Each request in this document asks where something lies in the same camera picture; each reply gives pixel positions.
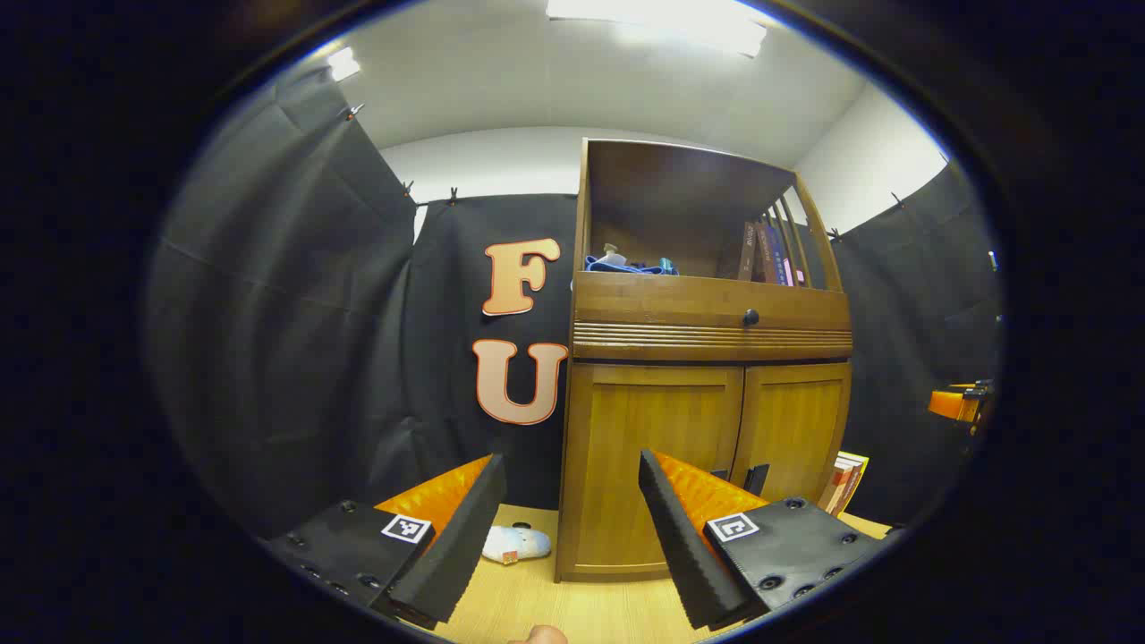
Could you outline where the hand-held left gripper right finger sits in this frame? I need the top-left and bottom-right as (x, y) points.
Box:
(638, 449), (888, 632)

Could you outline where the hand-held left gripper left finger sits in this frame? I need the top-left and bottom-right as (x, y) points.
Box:
(267, 453), (508, 631)

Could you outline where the wooden shoe cabinet door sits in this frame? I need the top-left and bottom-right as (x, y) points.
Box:
(561, 361), (746, 575)
(729, 361), (852, 515)

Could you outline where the wooden shoe cabinet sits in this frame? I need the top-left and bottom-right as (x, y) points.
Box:
(555, 137), (855, 584)

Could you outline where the wooden cabinet drawer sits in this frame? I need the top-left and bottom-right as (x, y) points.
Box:
(572, 271), (853, 362)

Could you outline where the white slipper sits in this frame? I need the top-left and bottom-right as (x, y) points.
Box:
(482, 525), (554, 566)

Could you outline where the beige book with orange band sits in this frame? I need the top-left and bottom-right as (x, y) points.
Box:
(818, 453), (862, 518)

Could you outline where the black backdrop cloth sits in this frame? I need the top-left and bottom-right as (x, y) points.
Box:
(148, 67), (1003, 538)

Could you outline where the blue cloth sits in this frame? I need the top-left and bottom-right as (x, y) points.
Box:
(584, 255), (679, 276)

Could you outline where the large ceiling light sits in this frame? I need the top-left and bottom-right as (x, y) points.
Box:
(546, 0), (768, 58)

